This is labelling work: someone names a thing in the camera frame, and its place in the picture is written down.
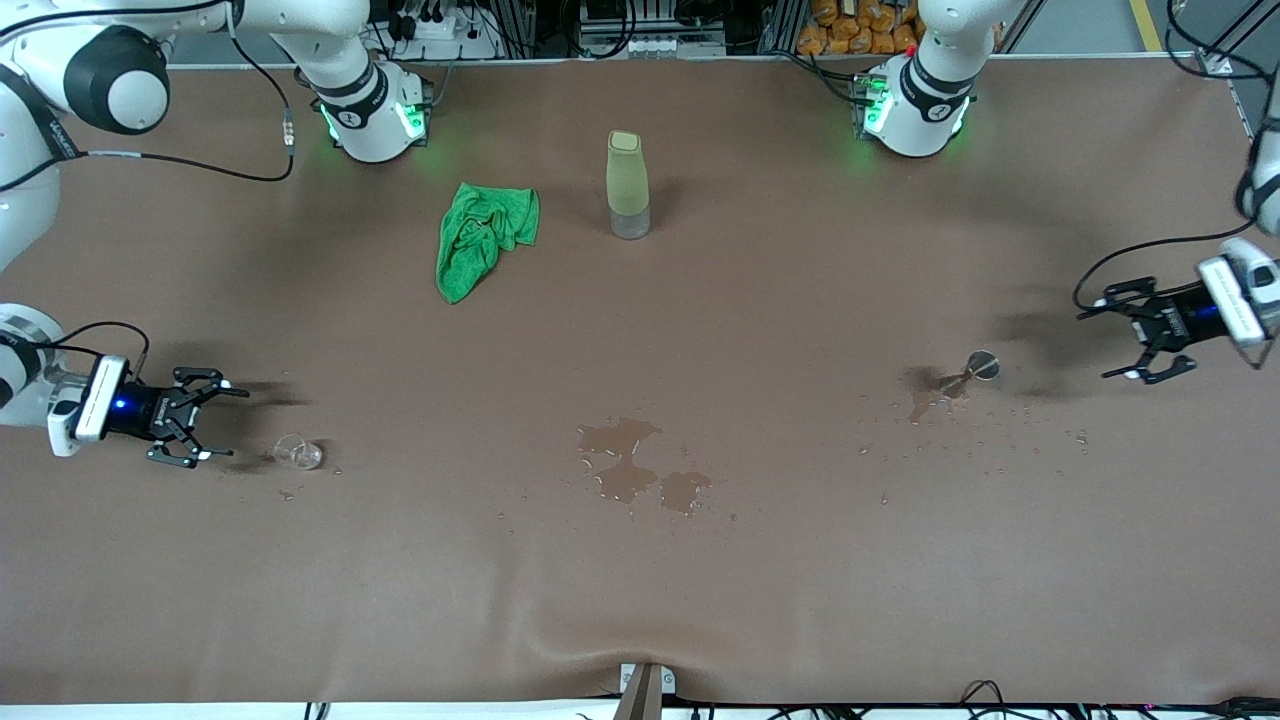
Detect clear glass beaker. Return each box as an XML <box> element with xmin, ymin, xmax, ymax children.
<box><xmin>272</xmin><ymin>432</ymin><xmax>325</xmax><ymax>472</ymax></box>

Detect steel double-cone jigger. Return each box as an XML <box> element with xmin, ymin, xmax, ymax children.
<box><xmin>938</xmin><ymin>349</ymin><xmax>1001</xmax><ymax>396</ymax></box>

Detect glass shaker with olive sleeve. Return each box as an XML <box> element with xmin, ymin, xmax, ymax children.
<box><xmin>606</xmin><ymin>130</ymin><xmax>652</xmax><ymax>241</ymax></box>

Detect small brown liquid puddle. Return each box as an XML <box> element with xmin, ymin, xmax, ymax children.
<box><xmin>900</xmin><ymin>365</ymin><xmax>966</xmax><ymax>426</ymax></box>

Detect green microfiber cloth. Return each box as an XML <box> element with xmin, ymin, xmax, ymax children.
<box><xmin>435</xmin><ymin>182</ymin><xmax>541</xmax><ymax>305</ymax></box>

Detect orange snack packages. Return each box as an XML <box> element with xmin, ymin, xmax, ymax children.
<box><xmin>795</xmin><ymin>0</ymin><xmax>926</xmax><ymax>57</ymax></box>

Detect white power strip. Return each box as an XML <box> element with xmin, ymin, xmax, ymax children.
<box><xmin>375</xmin><ymin>5</ymin><xmax>498</xmax><ymax>59</ymax></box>

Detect brown table mat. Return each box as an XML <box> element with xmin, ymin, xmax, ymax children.
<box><xmin>0</xmin><ymin>55</ymin><xmax>1280</xmax><ymax>706</ymax></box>

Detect large brown liquid puddle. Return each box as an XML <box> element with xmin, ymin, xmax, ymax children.
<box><xmin>577</xmin><ymin>417</ymin><xmax>713</xmax><ymax>517</ymax></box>

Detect grey rack device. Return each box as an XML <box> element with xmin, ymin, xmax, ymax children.
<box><xmin>580</xmin><ymin>28</ymin><xmax>726</xmax><ymax>59</ymax></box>

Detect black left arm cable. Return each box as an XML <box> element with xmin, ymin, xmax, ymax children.
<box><xmin>1072</xmin><ymin>180</ymin><xmax>1280</xmax><ymax>313</ymax></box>

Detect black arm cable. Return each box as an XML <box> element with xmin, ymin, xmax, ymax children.
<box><xmin>0</xmin><ymin>0</ymin><xmax>296</xmax><ymax>386</ymax></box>
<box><xmin>1072</xmin><ymin>180</ymin><xmax>1280</xmax><ymax>313</ymax></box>

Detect aluminium frame strut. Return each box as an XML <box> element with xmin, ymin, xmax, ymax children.
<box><xmin>1195</xmin><ymin>0</ymin><xmax>1280</xmax><ymax>141</ymax></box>

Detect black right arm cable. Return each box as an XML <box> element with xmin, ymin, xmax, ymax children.
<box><xmin>0</xmin><ymin>0</ymin><xmax>296</xmax><ymax>386</ymax></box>

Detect aluminium camera post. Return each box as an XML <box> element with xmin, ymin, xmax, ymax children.
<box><xmin>612</xmin><ymin>662</ymin><xmax>677</xmax><ymax>720</ymax></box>

